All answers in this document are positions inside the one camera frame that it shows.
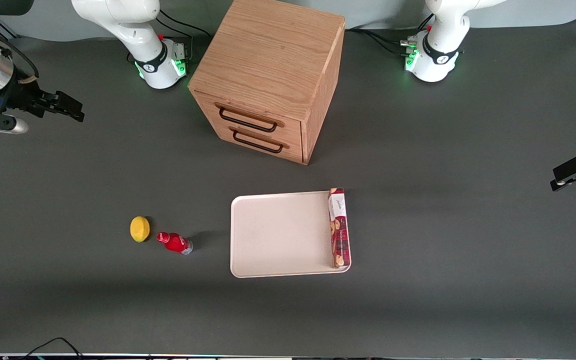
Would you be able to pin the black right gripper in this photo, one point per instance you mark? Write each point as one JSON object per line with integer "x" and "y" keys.
{"x": 22, "y": 98}

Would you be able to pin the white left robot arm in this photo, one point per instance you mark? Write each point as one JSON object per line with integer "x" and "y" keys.
{"x": 438, "y": 50}

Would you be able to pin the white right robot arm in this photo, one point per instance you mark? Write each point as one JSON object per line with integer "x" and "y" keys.
{"x": 133, "y": 35}

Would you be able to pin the red coke bottle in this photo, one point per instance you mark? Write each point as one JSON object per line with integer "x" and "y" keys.
{"x": 175, "y": 243}

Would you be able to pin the cream plastic tray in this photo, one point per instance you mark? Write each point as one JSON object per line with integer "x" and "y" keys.
{"x": 278, "y": 235}

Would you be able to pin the yellow lemon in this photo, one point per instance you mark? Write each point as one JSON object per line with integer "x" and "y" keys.
{"x": 140, "y": 229}

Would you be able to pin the wooden drawer front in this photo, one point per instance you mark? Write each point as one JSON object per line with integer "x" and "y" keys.
{"x": 273, "y": 150}
{"x": 253, "y": 112}

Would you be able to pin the wooden drawer cabinet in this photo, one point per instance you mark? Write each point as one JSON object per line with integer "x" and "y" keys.
{"x": 268, "y": 60}

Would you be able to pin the red cookie box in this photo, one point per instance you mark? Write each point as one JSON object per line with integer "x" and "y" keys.
{"x": 339, "y": 235}

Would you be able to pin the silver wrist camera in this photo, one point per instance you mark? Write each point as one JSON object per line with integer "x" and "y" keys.
{"x": 5, "y": 125}

